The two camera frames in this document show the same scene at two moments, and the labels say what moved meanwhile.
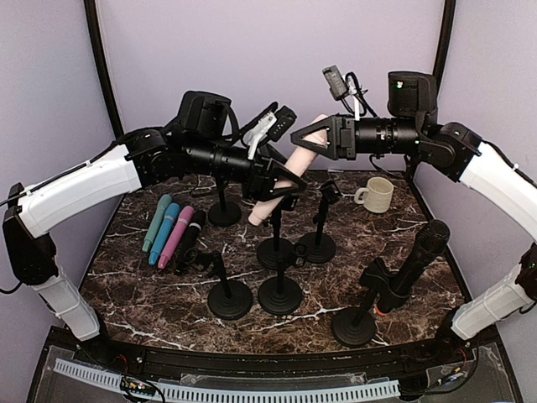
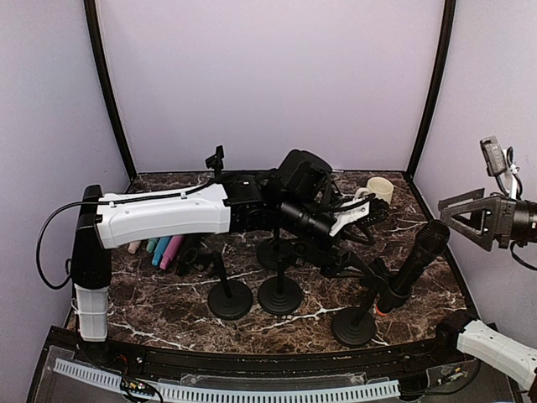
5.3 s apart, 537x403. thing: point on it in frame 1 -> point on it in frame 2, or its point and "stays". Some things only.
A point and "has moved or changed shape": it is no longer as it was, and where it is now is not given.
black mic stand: [280, 295] stays
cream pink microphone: [299, 164] has moved or changed shape
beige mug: [377, 196] stays
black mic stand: [229, 299] stays
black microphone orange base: [432, 240] stays
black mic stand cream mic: [278, 253] stays
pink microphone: [186, 213] stays
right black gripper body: [346, 136] -> [506, 214]
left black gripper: [261, 181] -> [325, 258]
